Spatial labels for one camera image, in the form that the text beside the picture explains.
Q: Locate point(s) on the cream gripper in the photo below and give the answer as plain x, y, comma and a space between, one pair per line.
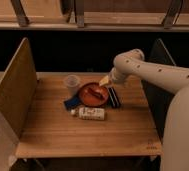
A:
105, 81

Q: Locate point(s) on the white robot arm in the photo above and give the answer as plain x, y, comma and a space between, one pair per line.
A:
166, 87

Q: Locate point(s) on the orange ceramic bowl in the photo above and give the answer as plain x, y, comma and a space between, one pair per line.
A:
88, 99

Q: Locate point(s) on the translucent ceramic cup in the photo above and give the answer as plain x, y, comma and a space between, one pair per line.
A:
72, 83

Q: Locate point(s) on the red item in bowl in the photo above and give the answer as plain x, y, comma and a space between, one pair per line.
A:
96, 94

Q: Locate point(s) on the white plastic bottle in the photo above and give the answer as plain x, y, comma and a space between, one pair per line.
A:
88, 113

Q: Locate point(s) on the blue flat card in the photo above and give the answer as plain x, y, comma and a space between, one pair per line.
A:
72, 103

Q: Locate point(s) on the left wooden side panel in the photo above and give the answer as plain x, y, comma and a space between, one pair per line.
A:
17, 87

